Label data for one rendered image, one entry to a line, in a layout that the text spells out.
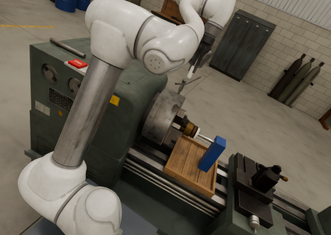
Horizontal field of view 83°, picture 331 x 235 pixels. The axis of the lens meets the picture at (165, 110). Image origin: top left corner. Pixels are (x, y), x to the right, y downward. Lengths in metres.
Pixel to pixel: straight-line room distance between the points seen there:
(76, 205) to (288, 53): 7.29
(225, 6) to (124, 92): 0.61
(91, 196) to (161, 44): 0.51
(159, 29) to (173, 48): 0.06
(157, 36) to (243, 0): 7.05
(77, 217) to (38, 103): 0.71
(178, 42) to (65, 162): 0.51
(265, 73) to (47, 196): 7.29
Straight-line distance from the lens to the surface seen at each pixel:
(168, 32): 0.52
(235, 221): 1.08
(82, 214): 0.68
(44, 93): 1.14
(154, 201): 1.37
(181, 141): 1.30
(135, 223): 1.04
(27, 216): 1.87
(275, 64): 7.52
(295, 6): 7.52
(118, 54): 0.55
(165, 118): 0.94
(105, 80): 0.58
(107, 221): 0.68
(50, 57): 1.01
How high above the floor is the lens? 1.67
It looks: 31 degrees down
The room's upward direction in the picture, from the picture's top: 24 degrees clockwise
